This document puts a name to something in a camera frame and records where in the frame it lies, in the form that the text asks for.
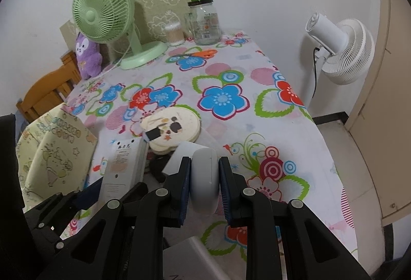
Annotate white oval case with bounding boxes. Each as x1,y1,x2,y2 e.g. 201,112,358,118
190,148,219,214

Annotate white rectangular box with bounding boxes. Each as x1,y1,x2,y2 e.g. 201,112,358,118
98,137,148,207

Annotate grey power bank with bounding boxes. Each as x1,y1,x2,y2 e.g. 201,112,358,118
163,236,229,280

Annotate yellow fabric storage basket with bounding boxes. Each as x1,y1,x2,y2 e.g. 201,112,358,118
16,103,98,212

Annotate white charger adapter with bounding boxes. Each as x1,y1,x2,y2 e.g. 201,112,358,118
162,141,206,176

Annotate floral tablecloth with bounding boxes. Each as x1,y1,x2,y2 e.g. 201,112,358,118
67,32,357,254

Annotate wooden bed headboard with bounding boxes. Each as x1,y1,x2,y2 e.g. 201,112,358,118
16,51,81,123

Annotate orange scissors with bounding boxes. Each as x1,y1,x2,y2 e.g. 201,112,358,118
171,50,217,59

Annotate purple plush toy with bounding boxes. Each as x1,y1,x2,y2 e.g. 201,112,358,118
74,32,102,79

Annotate cotton swab container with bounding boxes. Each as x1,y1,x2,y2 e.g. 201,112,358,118
164,22,185,47

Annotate glass mason jar mug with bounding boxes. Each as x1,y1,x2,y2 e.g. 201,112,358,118
185,0,221,45

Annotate white standing fan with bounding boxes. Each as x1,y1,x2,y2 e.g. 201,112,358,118
299,12,375,110

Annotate green desk fan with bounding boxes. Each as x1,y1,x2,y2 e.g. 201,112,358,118
72,0,167,70

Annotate beige cartoon board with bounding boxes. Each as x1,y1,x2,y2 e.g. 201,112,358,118
60,0,190,66

